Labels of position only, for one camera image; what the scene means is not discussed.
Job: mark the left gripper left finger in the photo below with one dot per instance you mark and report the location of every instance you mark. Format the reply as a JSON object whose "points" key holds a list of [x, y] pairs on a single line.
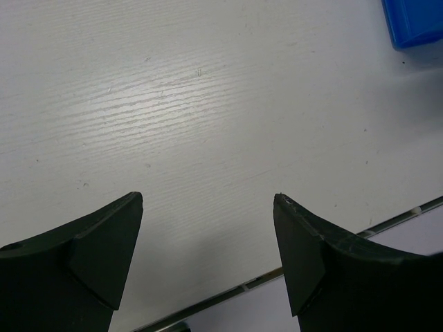
{"points": [[71, 278]]}

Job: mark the blue compartment tray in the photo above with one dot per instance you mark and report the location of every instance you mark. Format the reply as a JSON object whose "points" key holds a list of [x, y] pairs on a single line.
{"points": [[413, 22]]}

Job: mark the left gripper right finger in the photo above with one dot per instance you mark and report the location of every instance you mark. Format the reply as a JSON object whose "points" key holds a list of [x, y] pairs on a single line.
{"points": [[339, 281]]}

